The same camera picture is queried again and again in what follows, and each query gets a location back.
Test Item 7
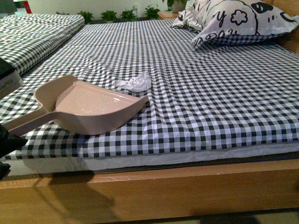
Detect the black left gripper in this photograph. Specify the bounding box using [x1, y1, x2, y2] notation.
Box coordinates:
[0, 125, 28, 180]

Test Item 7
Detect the beige plastic dustpan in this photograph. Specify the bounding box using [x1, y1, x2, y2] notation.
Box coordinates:
[4, 75, 148, 136]

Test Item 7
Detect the crumpled white paper trash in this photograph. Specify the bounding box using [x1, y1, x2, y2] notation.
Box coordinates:
[114, 71, 151, 92]

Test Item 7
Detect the white box with black top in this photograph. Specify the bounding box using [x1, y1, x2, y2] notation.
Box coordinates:
[0, 58, 23, 99]

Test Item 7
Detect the far wooden nightstand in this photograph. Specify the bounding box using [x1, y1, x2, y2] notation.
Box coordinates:
[157, 11, 179, 20]

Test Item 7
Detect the black white checkered bedsheet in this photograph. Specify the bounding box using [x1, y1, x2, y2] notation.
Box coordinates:
[0, 21, 299, 160]

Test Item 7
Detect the green potted plants row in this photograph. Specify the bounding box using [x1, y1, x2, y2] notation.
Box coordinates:
[55, 0, 191, 24]

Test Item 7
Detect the cartoon printed pillow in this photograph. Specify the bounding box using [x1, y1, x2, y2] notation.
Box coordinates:
[171, 0, 299, 49]

